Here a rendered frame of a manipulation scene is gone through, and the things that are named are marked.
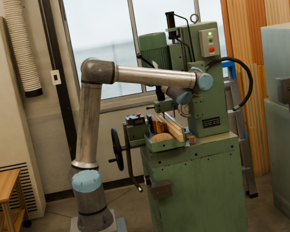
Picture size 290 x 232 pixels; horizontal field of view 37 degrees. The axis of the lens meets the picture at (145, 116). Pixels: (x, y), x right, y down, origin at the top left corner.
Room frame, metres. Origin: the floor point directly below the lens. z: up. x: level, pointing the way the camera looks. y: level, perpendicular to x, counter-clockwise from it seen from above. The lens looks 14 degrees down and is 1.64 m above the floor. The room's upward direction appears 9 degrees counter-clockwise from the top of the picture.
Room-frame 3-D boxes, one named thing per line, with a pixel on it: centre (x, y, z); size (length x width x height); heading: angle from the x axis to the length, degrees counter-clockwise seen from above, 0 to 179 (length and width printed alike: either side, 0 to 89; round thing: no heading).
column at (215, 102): (2.78, -0.41, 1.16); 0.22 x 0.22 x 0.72; 9
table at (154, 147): (2.70, -0.02, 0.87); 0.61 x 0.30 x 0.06; 9
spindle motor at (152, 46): (2.73, -0.12, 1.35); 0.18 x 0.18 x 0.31
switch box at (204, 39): (2.64, -0.46, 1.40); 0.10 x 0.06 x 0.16; 99
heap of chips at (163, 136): (2.46, -0.08, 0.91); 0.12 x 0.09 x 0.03; 99
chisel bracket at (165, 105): (2.73, -0.14, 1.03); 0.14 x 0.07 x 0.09; 99
